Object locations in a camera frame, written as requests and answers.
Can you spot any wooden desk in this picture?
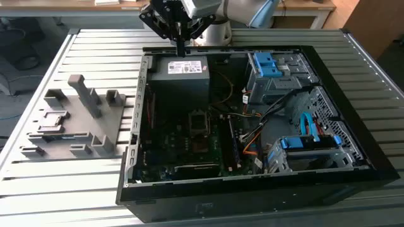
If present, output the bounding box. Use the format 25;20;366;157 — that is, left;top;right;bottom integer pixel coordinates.
0;0;337;29

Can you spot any yellow wire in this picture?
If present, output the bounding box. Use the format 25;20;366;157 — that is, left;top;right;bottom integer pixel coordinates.
210;70;234;105

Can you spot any CPU socket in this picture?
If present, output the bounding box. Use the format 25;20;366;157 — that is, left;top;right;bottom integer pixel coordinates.
192;139;212;154

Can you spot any grey power supply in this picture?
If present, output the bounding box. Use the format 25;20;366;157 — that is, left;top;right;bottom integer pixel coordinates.
146;56;212;105

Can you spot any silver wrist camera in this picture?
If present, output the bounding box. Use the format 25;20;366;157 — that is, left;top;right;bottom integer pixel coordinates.
181;0;205;18

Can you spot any RAM stick with blue label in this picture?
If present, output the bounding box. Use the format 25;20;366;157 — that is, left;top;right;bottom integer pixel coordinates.
42;134;77;140

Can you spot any orange wire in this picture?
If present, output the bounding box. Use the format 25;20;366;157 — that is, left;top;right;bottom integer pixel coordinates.
242;131;262;156

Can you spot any grey parts rack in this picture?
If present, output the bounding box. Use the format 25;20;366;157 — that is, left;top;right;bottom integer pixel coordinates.
18;74;126;159

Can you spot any metal socket cover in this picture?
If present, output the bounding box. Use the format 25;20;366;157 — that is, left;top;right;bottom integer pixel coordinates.
188;109;212;137

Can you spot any blue wire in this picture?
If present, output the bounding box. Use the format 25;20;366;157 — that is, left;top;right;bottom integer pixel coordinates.
298;111;321;142

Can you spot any black PC case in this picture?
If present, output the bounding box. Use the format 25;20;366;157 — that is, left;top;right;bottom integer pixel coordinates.
116;44;401;223

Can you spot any black cable bundle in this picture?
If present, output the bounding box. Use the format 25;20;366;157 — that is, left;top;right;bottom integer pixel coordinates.
242;86;313;142

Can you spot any green motherboard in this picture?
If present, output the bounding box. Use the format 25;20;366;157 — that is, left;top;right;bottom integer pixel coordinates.
138;104;262;183

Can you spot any grey metal disk bay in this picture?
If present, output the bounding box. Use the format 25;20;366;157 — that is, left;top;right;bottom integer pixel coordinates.
266;137;362;172
246;52;316;105

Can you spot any black RAM slot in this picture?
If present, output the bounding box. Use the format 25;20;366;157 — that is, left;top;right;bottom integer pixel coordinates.
220;114;233;171

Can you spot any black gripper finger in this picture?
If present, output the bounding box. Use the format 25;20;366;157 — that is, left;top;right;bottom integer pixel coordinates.
180;14;217;58
138;4;181;58

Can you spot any red wire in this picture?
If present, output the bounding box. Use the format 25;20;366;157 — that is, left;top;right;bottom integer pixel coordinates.
145;91;157;142

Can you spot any blue disk carrier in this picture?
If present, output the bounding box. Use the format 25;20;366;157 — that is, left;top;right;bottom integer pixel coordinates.
253;52;284;78

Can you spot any blue floor cable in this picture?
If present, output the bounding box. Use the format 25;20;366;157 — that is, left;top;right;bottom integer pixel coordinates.
0;113;24;121

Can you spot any black graphics card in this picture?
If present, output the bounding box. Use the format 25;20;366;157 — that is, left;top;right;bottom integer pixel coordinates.
172;163;221;180

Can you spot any hard disk in blue carrier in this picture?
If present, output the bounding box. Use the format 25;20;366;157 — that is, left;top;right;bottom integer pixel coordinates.
278;135;342;151

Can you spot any wooden cabinet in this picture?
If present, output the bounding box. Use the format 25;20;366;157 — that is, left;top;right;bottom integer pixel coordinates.
342;0;404;60

